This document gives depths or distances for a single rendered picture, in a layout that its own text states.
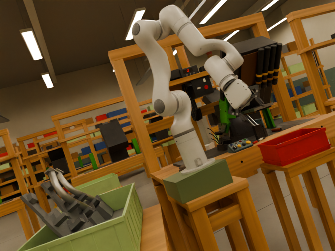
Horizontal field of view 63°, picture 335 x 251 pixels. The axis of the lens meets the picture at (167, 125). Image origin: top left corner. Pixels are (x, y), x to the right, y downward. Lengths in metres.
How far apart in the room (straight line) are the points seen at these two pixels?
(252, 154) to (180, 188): 0.74
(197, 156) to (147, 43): 0.61
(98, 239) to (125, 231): 0.10
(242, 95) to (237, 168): 0.76
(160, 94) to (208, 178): 0.46
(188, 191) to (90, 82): 11.11
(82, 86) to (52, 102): 1.37
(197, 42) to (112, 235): 0.87
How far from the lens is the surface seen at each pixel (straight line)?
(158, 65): 1.40
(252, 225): 1.44
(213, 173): 1.33
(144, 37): 1.39
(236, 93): 1.18
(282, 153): 1.61
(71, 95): 12.08
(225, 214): 1.38
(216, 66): 1.24
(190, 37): 1.30
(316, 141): 1.72
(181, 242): 2.45
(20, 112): 12.15
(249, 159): 1.87
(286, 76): 7.96
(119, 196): 1.64
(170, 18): 1.36
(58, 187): 1.33
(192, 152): 1.37
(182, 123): 1.37
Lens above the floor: 1.22
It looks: level
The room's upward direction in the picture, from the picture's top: 19 degrees counter-clockwise
